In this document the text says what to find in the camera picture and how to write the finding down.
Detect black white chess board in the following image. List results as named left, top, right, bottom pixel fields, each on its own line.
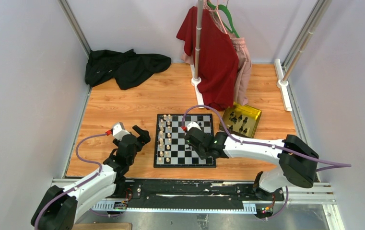
left=153, top=114, right=216, bottom=168

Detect yellow metal tin box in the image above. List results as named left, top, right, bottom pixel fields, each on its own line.
left=222, top=103, right=262, bottom=138

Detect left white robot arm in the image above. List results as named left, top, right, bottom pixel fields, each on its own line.
left=31, top=122, right=151, bottom=230

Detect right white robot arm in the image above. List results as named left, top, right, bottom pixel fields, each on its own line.
left=185, top=127, right=319, bottom=200

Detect white chess pieces rows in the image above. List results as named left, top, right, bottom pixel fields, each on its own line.
left=157, top=114, right=172, bottom=164

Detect white clothes rack stand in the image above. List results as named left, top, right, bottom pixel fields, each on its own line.
left=191, top=0, right=204, bottom=109

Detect black cloth pile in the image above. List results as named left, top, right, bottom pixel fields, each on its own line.
left=84, top=49, right=172, bottom=90

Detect pink garment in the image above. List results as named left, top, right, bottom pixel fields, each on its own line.
left=181, top=0, right=253, bottom=107

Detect red shirt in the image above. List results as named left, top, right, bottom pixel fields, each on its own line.
left=176, top=6, right=240, bottom=112

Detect right white rack foot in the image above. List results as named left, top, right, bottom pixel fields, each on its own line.
left=274, top=0, right=332, bottom=112

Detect green clothes hanger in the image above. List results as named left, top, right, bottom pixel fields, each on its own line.
left=206, top=0, right=240, bottom=38

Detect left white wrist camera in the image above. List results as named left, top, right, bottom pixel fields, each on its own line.
left=112, top=122, right=130, bottom=141

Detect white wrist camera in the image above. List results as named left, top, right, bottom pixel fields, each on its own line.
left=187, top=122, right=202, bottom=131
left=112, top=122, right=130, bottom=141

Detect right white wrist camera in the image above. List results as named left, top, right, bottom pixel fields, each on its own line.
left=187, top=122, right=202, bottom=131

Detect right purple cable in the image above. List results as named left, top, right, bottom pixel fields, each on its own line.
left=181, top=105, right=352, bottom=172

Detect purple cable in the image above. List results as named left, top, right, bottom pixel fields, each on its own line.
left=181, top=105, right=352, bottom=172
left=34, top=129, right=112, bottom=230

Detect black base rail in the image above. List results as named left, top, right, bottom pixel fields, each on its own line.
left=94, top=172, right=284, bottom=212

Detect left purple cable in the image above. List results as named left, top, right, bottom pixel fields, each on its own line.
left=34, top=129, right=112, bottom=230

